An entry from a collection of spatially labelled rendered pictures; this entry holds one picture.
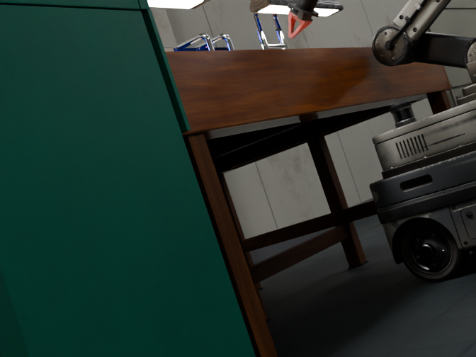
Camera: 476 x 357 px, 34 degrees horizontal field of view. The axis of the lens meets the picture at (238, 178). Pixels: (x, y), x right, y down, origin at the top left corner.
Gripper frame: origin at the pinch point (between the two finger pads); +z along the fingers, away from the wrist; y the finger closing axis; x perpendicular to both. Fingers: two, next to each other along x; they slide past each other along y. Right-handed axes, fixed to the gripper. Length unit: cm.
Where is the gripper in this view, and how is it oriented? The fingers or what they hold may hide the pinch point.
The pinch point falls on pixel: (291, 35)
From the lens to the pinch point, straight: 246.6
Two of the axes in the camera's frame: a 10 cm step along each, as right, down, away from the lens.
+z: -4.0, 8.3, 4.0
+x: 7.5, 5.4, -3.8
